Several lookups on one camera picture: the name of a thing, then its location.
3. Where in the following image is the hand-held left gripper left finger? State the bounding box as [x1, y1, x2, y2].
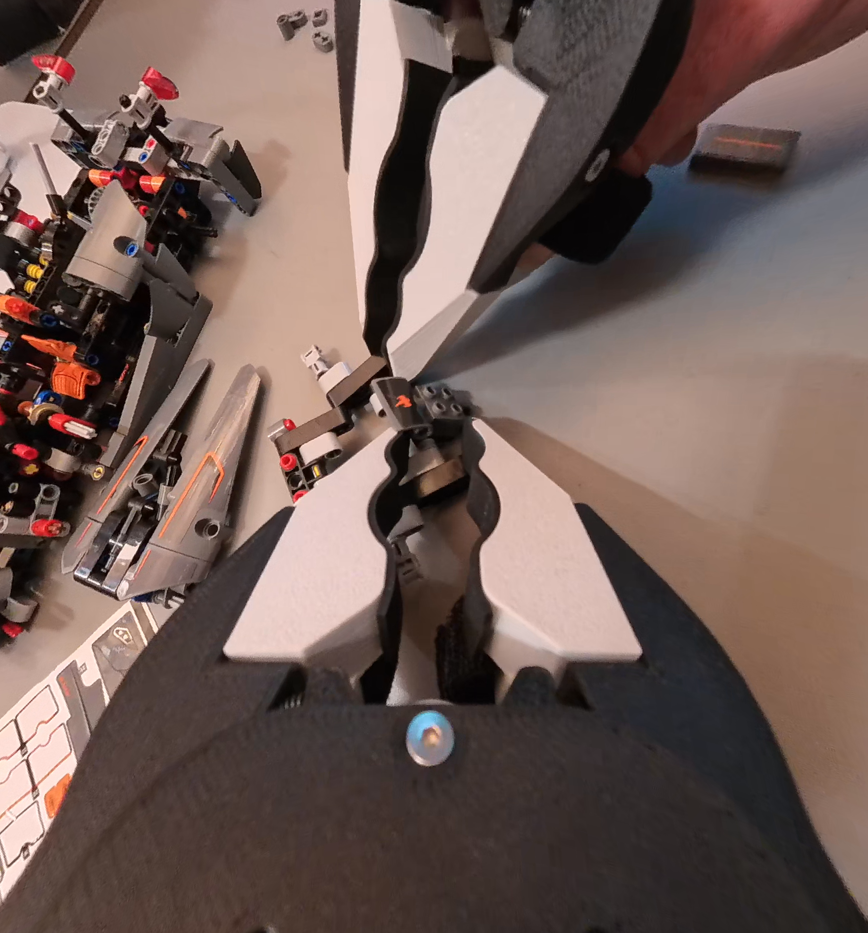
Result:
[222, 432, 407, 702]

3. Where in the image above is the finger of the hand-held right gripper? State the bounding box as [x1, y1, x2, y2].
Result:
[346, 0, 454, 360]
[390, 68, 553, 381]

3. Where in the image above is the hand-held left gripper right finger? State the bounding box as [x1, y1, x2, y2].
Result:
[466, 417, 643, 697]

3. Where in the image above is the black lego beam with connector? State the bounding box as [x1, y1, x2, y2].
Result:
[386, 452, 471, 578]
[300, 345, 392, 414]

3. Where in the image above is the black printed lego block assembly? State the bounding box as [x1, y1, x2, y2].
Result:
[370, 378, 480, 467]

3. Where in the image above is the grey lego wing panel assembly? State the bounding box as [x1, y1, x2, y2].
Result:
[62, 359, 262, 603]

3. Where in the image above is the large lego car chassis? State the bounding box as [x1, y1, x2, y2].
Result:
[0, 54, 264, 658]

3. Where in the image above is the person's right hand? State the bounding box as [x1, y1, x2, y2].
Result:
[618, 0, 868, 178]

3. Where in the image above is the black tile with orange stripe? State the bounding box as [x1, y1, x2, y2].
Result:
[689, 124, 802, 176]

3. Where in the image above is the white sticker sheet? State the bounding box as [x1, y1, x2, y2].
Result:
[0, 605, 159, 933]

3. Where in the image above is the dark printed cardboard box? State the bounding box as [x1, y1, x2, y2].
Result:
[0, 0, 94, 67]

